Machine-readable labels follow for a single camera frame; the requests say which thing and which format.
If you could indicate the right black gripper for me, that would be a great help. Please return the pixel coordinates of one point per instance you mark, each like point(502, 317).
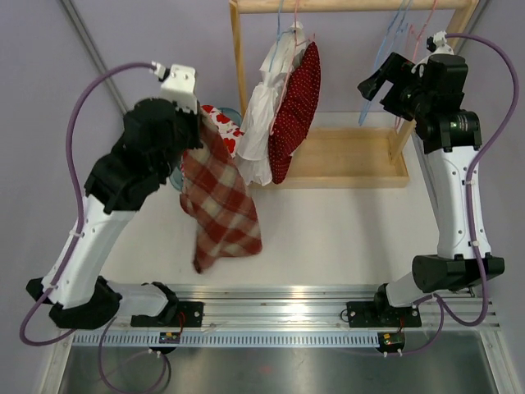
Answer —
point(397, 69)

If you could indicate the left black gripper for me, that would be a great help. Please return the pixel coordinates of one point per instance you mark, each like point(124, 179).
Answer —
point(194, 120)

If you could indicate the white red poppy skirt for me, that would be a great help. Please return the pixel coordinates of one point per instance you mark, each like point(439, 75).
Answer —
point(229, 131)

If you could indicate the pink hanger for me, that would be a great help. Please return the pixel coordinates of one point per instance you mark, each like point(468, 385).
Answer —
point(287, 82)
point(417, 36)

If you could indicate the red plaid garment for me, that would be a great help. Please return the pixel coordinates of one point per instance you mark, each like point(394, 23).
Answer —
point(215, 195)

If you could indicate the dark red dotted garment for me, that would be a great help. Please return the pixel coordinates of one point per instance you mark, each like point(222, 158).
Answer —
point(296, 115)

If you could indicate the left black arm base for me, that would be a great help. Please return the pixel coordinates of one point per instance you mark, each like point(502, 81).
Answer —
point(186, 314)

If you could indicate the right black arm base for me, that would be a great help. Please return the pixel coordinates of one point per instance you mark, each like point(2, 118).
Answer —
point(365, 314)

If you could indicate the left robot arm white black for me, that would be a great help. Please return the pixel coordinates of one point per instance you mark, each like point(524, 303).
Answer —
point(156, 134)

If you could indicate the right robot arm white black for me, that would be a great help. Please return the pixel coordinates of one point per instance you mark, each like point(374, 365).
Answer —
point(431, 95)

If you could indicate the teal plastic basin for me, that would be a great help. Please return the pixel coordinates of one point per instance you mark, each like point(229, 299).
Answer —
point(177, 177)

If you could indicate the white ruffled garment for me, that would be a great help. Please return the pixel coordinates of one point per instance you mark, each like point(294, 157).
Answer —
point(252, 155)

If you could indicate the wooden clothes rack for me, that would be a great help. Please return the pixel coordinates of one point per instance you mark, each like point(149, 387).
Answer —
point(335, 156)

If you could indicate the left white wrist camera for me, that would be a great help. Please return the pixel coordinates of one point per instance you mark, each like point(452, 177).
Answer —
point(178, 86)

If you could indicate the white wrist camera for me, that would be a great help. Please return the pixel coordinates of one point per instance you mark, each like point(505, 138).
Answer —
point(178, 86)
point(436, 44)

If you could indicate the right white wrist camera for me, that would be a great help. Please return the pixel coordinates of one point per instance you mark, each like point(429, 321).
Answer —
point(436, 44)

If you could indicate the aluminium mounting rail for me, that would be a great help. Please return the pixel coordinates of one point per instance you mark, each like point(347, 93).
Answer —
point(312, 308)

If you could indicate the white slotted cable duct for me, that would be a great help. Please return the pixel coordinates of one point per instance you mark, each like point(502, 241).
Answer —
point(196, 339)

